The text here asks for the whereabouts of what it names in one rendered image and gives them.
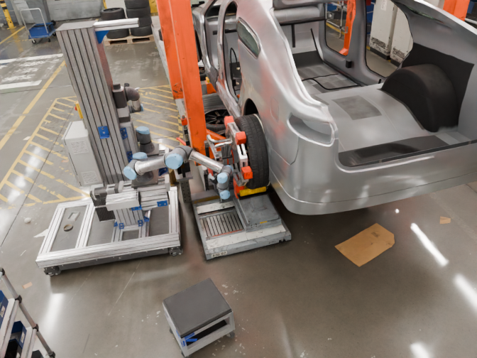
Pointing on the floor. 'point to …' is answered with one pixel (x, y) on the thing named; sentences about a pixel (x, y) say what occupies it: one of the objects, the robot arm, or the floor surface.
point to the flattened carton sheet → (367, 244)
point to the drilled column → (185, 190)
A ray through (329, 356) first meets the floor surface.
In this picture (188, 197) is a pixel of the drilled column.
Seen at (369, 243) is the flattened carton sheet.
